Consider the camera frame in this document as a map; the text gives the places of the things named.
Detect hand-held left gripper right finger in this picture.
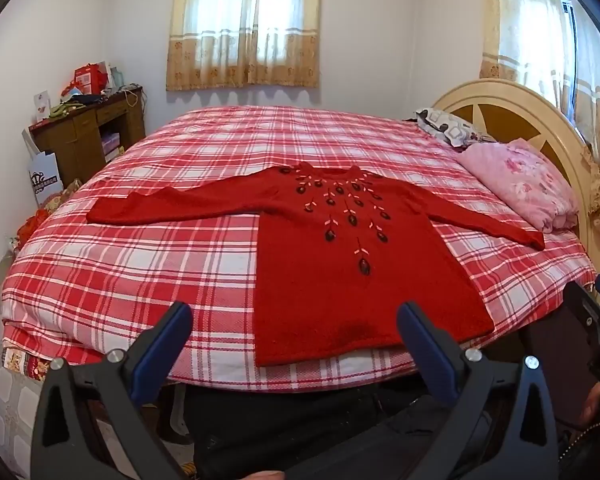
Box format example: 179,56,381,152
397,301,561,480

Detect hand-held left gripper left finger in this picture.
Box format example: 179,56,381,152
30,301,193,480

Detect red knitted sweater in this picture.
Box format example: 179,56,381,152
86,162,546,367

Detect person's right hand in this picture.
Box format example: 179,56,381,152
580,382,600,426

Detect red plaid bed blanket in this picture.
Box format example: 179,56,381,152
0,105,598,393

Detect red cartoon print bedsheet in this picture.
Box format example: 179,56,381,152
2,342,106,382

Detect person's dark pants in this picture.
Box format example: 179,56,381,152
185,375,481,480

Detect pink floral pillow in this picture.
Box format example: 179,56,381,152
455,139,579,233

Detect red plastic bag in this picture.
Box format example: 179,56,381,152
17,208,51,246

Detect floral cloth bag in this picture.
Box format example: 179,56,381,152
40,180,83,211

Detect stacked boxes in desk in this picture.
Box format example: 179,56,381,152
101,132,123,161

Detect white printed paper bag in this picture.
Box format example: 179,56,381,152
22,127,64,206

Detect cream wooden headboard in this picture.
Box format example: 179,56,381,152
432,79,600,273

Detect brown wooden desk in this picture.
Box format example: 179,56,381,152
30,85,147,188

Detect grey patterned pillow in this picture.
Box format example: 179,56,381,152
416,108,496,150

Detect green bananas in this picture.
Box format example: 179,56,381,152
50,102,86,118

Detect red gift box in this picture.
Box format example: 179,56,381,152
74,62,112,96

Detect beige sheer window curtain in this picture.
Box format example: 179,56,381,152
166,0,324,92
480,0,600,256

